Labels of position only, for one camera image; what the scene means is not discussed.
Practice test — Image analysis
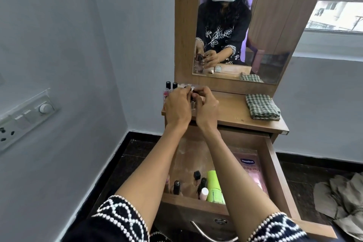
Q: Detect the metal drawer handle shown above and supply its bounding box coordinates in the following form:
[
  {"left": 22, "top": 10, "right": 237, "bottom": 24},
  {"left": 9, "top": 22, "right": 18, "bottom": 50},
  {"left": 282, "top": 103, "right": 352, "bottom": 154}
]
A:
[{"left": 190, "top": 220, "right": 239, "bottom": 242}]

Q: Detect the person's right hand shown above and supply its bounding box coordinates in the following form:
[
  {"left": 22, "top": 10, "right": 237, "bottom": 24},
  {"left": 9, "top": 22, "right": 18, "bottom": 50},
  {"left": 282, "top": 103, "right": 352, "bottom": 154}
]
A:
[{"left": 195, "top": 85, "right": 220, "bottom": 135}]

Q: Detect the dressing table mirror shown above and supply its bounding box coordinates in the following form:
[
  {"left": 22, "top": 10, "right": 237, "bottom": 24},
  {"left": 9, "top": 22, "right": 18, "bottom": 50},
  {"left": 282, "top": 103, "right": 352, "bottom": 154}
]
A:
[{"left": 192, "top": 0, "right": 334, "bottom": 85}]

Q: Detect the white wall switch panel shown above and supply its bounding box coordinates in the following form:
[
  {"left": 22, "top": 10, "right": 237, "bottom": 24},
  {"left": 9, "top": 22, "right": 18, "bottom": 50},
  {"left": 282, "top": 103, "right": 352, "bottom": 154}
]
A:
[{"left": 0, "top": 88, "right": 61, "bottom": 153}]

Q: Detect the lime green tube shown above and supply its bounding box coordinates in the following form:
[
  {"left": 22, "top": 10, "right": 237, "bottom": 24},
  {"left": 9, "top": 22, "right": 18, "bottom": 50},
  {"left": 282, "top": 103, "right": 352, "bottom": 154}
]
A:
[{"left": 206, "top": 170, "right": 226, "bottom": 205}]

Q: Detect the person's right forearm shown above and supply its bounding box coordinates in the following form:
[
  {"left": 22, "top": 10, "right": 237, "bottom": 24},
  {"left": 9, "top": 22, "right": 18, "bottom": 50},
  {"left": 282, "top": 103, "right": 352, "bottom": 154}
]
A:
[{"left": 196, "top": 129, "right": 282, "bottom": 229}]

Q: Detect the dark slim cosmetic bottle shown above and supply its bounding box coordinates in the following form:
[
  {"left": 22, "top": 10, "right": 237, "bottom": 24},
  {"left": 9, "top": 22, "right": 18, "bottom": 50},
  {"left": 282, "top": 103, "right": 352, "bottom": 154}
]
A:
[{"left": 197, "top": 177, "right": 207, "bottom": 195}]

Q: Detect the person's left hand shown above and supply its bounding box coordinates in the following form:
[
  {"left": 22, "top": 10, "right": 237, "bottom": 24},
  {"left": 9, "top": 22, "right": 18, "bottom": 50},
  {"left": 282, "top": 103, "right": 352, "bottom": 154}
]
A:
[{"left": 164, "top": 86, "right": 197, "bottom": 132}]

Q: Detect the wooden drawer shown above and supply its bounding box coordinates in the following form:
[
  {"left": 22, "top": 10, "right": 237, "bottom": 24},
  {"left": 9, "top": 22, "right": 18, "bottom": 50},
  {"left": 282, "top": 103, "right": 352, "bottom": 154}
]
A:
[{"left": 158, "top": 125, "right": 338, "bottom": 242}]

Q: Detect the pink lotion bottle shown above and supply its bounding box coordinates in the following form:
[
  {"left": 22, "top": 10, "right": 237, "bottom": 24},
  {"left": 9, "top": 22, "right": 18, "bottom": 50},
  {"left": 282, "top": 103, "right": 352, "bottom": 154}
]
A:
[{"left": 234, "top": 154, "right": 269, "bottom": 196}]

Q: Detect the crumpled grey cloth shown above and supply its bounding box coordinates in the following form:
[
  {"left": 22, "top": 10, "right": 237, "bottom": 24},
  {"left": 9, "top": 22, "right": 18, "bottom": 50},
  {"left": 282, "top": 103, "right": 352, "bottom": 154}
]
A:
[{"left": 313, "top": 172, "right": 363, "bottom": 241}]

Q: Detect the black white embroidered garment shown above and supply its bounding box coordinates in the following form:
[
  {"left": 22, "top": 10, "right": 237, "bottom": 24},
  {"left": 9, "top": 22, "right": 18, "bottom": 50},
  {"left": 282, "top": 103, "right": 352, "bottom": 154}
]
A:
[{"left": 63, "top": 195, "right": 313, "bottom": 242}]

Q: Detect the wooden dressing table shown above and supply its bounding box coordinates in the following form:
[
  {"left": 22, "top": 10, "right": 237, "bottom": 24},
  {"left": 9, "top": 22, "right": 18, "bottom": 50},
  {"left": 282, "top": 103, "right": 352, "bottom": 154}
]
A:
[{"left": 161, "top": 0, "right": 338, "bottom": 242}]

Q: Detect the person's left forearm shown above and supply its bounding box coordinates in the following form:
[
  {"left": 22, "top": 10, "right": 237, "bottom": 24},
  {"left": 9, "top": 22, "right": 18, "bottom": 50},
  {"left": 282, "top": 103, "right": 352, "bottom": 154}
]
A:
[{"left": 113, "top": 122, "right": 193, "bottom": 214}]

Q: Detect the green checked folded cloth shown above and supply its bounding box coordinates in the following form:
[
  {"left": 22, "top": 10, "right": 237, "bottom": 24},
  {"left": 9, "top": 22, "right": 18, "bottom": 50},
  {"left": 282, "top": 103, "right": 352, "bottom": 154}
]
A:
[{"left": 245, "top": 93, "right": 281, "bottom": 120}]

